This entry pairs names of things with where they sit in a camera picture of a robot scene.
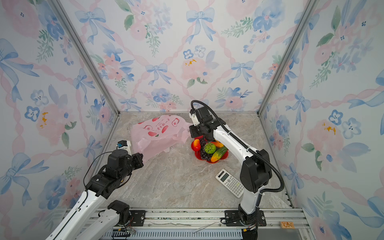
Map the green kiwi half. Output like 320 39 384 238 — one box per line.
204 143 217 155

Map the pink plastic bag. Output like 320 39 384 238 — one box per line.
131 115 191 163

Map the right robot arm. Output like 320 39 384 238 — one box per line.
189 107 272 226

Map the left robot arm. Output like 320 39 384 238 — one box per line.
47 149 144 240

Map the orange red chili pepper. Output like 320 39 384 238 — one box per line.
212 142 224 148

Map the red flower-shaped plate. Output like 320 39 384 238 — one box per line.
191 137 225 164

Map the dark purple grape bunch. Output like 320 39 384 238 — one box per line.
200 138 213 162

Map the green yellow cucumber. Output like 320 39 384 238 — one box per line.
211 147 229 163

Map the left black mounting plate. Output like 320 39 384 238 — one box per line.
127 210 147 227

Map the black mounting plate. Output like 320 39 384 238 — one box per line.
127 210 147 227
222 210 267 227

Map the white scientific calculator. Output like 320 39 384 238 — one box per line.
216 169 245 199

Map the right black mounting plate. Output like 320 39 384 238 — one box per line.
222 210 267 227

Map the small wooden block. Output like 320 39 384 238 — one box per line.
280 222 295 229

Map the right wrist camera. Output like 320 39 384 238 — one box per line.
189 110 200 126

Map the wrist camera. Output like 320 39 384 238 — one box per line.
116 140 132 155
189 110 200 126

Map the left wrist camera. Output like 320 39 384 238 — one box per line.
116 140 132 155

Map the black corrugated cable conduit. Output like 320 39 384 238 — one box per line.
190 99 285 194

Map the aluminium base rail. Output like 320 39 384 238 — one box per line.
84 208 315 240

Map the right corner aluminium post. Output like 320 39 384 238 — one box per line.
257 0 319 118

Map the corner aluminium post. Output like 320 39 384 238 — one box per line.
257 0 319 118
48 0 120 116

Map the left corner aluminium post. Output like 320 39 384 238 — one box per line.
48 0 120 116

